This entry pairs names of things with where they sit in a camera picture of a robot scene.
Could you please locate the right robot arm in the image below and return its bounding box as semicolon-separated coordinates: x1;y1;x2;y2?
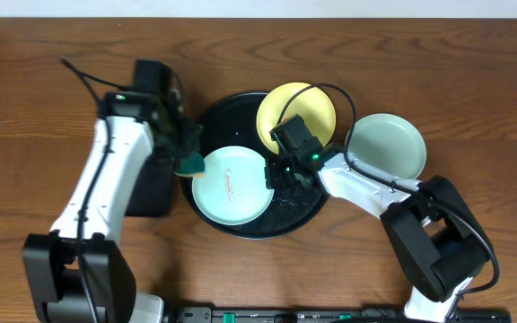
265;144;500;322

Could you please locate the round black tray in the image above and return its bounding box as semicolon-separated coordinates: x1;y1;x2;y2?
180;92;328;240

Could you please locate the rectangular black tray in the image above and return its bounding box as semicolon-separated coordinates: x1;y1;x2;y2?
126;158;174;217

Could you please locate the light green plate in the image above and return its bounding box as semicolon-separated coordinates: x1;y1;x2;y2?
347;113;427;179
191;146;275;226

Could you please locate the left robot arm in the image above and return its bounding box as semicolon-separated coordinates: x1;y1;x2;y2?
22;90;205;322

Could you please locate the light green plate front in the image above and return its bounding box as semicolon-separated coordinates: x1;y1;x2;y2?
191;146;275;226

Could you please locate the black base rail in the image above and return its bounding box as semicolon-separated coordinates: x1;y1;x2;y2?
168;305;513;323

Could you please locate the yellow plate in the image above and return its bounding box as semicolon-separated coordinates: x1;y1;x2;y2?
256;83;336;154

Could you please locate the green yellow sponge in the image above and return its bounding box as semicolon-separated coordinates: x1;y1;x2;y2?
174;152;206;178

